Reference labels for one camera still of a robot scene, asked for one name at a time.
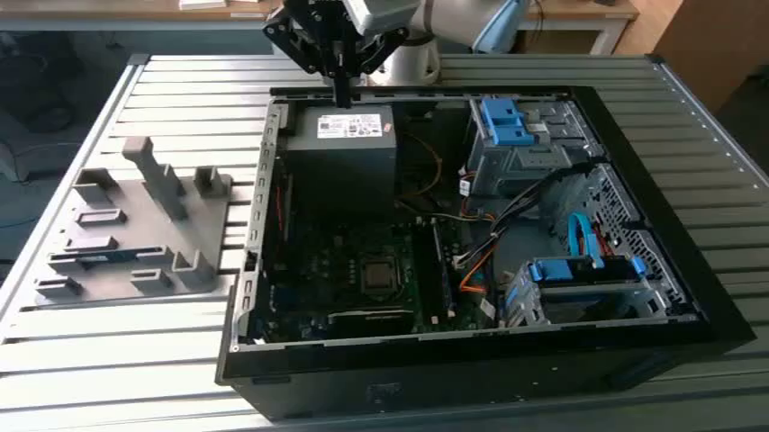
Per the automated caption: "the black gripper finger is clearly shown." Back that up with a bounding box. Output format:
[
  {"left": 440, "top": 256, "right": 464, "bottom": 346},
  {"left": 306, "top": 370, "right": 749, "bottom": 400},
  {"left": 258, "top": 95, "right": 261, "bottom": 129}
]
[
  {"left": 342, "top": 27, "right": 411, "bottom": 109},
  {"left": 262, "top": 9, "right": 343, "bottom": 108}
]

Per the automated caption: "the blue RAM stick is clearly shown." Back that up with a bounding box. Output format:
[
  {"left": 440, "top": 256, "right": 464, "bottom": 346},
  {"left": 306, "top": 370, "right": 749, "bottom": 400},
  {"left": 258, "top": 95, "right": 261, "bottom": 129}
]
[{"left": 56, "top": 250, "right": 143, "bottom": 266}]

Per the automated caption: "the black RAM slot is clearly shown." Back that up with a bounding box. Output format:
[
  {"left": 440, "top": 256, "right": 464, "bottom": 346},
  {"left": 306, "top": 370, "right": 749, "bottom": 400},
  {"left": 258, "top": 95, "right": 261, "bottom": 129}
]
[{"left": 413, "top": 215, "right": 436, "bottom": 325}]

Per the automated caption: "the blue disk carrier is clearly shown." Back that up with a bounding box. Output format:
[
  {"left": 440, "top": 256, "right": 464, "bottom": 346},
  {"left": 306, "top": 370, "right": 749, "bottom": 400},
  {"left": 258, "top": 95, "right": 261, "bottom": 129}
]
[
  {"left": 526, "top": 256, "right": 648, "bottom": 285},
  {"left": 480, "top": 97, "right": 540, "bottom": 148}
]

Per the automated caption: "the grey power supply unit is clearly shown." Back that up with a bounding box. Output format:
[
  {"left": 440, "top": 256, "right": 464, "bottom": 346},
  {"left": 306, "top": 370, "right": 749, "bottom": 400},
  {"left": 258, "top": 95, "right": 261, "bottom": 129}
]
[{"left": 282, "top": 105, "right": 399, "bottom": 217}]

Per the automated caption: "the wooden desk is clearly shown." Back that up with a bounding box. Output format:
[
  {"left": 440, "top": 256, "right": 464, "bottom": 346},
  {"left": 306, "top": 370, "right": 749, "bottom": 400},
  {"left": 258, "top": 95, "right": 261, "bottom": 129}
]
[{"left": 0, "top": 0, "right": 642, "bottom": 32}]

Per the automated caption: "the grey metal drive cage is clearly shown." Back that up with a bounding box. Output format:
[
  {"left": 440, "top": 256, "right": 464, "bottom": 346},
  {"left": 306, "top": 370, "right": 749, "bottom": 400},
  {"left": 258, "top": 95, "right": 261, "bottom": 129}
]
[
  {"left": 502, "top": 265, "right": 668, "bottom": 328},
  {"left": 468, "top": 96, "right": 608, "bottom": 199}
]

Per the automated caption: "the black office chair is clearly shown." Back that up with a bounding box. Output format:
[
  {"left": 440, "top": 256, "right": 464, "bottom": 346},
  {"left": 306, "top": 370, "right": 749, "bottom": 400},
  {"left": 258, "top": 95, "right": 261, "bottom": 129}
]
[{"left": 0, "top": 31, "right": 86, "bottom": 134}]

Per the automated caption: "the grey parts rack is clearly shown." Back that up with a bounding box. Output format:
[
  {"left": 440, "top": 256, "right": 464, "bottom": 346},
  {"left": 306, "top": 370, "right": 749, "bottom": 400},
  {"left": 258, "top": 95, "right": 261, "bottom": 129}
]
[{"left": 34, "top": 136, "right": 237, "bottom": 308}]

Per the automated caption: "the green motherboard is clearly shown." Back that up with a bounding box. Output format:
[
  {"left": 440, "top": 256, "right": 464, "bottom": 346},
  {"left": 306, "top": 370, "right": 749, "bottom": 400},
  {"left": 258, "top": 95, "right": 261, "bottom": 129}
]
[{"left": 258, "top": 215, "right": 500, "bottom": 337}]

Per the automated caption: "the silver CPU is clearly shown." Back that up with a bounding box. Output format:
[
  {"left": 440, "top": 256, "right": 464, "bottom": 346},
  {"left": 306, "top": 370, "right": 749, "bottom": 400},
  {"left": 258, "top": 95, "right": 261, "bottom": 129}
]
[{"left": 359, "top": 258, "right": 402, "bottom": 292}]

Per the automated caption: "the brown wooden cabinet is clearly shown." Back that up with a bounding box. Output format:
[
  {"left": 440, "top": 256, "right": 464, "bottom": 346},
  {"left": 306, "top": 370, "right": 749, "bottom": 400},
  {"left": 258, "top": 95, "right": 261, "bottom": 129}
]
[{"left": 652, "top": 0, "right": 769, "bottom": 113}]

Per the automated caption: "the black graphics card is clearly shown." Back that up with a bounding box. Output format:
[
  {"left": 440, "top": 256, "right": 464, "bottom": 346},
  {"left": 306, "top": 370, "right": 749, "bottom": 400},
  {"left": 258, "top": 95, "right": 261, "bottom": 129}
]
[{"left": 327, "top": 306, "right": 415, "bottom": 337}]

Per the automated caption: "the black PC case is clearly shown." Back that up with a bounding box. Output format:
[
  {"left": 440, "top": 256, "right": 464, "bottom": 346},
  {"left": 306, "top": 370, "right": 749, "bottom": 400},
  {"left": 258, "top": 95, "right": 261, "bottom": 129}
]
[{"left": 214, "top": 84, "right": 757, "bottom": 422}]

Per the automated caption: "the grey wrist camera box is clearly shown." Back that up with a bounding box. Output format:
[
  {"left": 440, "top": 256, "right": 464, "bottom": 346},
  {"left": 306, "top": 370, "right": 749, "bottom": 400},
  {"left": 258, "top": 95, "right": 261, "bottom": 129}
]
[{"left": 346, "top": 0, "right": 422, "bottom": 35}]

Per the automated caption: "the thin orange wire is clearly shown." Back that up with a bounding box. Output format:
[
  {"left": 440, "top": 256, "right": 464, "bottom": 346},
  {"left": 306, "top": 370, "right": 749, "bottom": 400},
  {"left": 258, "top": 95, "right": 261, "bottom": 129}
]
[{"left": 395, "top": 132, "right": 445, "bottom": 199}]

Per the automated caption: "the black cable bundle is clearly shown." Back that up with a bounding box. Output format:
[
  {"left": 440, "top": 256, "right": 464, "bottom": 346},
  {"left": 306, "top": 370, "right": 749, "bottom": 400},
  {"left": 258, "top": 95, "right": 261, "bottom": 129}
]
[{"left": 489, "top": 166, "right": 588, "bottom": 239}]

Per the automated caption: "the orange red wire bundle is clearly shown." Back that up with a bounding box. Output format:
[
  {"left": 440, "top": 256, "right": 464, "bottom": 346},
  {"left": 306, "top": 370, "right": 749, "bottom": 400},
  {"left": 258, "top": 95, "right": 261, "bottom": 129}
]
[{"left": 460, "top": 263, "right": 489, "bottom": 294}]

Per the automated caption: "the blue SATA cable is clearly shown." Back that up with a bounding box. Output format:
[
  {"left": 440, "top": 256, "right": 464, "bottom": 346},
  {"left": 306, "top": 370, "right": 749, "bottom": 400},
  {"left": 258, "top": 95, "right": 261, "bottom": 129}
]
[{"left": 568, "top": 211, "right": 606, "bottom": 271}]

